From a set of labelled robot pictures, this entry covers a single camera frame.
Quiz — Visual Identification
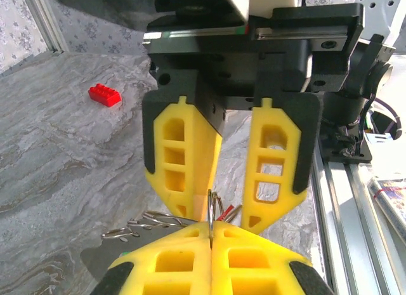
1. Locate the silver key ring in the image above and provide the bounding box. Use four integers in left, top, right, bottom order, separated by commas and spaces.
207, 188, 225, 247

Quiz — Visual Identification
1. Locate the red key tag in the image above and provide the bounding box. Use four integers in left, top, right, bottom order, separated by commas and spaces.
218, 204, 236, 221

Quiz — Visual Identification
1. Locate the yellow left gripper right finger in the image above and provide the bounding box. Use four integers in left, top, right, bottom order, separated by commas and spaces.
211, 220, 334, 295

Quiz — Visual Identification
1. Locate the steel plate with key rings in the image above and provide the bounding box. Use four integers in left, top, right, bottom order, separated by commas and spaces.
81, 209, 193, 285

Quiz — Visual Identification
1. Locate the aluminium frame post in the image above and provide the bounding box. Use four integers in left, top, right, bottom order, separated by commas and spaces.
20, 0, 69, 55

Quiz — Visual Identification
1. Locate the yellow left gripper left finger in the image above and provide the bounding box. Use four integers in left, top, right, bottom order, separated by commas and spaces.
90, 221, 213, 295

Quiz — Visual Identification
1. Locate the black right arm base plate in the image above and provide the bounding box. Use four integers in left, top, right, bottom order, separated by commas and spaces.
319, 129, 374, 165

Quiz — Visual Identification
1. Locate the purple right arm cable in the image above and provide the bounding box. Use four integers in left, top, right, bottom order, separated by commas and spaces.
373, 97, 404, 141

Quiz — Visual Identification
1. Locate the red toy brick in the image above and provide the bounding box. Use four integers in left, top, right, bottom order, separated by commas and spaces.
88, 83, 122, 108

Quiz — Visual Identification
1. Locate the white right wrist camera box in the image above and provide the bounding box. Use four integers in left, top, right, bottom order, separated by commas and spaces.
221, 0, 299, 22

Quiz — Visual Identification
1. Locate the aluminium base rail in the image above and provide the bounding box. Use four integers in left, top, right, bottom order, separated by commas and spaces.
312, 142, 406, 295

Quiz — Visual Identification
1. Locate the small picture card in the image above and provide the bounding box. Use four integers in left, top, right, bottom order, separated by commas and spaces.
367, 176, 406, 240

